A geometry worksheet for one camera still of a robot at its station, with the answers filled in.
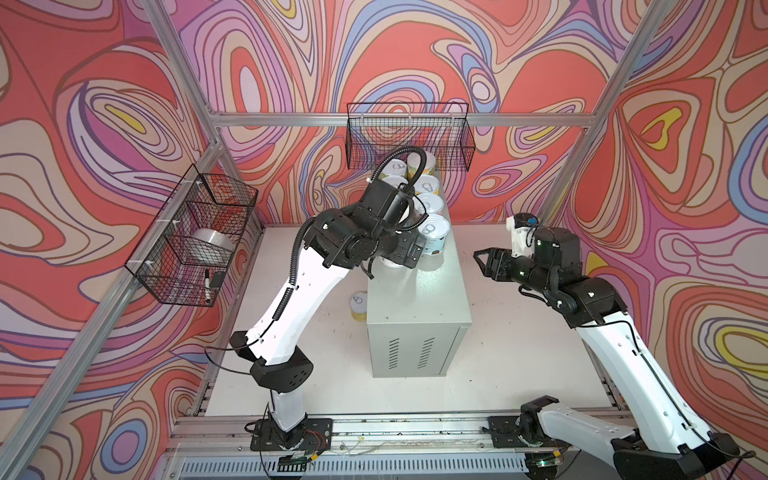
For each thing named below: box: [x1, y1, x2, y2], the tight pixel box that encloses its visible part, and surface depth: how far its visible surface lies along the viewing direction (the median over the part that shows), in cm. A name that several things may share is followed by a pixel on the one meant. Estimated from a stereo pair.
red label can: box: [412, 192, 444, 214], surface depth 71 cm
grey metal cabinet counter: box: [366, 249, 472, 378], surface depth 65 cm
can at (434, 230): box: [417, 214, 451, 256], surface depth 65 cm
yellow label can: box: [414, 174, 440, 194], surface depth 75 cm
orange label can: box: [421, 151, 436, 176], surface depth 78 cm
